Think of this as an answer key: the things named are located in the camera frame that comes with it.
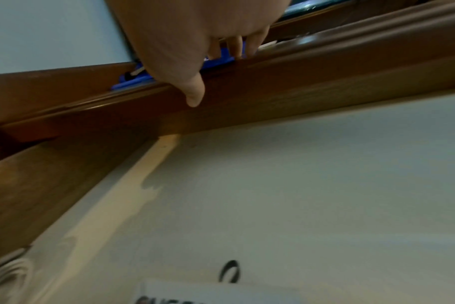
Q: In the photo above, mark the person's right hand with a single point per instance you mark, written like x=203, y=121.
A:
x=182, y=29

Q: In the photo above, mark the wooden drawer with white bottom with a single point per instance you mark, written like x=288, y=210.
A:
x=287, y=207

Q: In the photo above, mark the white charger box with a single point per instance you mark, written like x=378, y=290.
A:
x=212, y=294

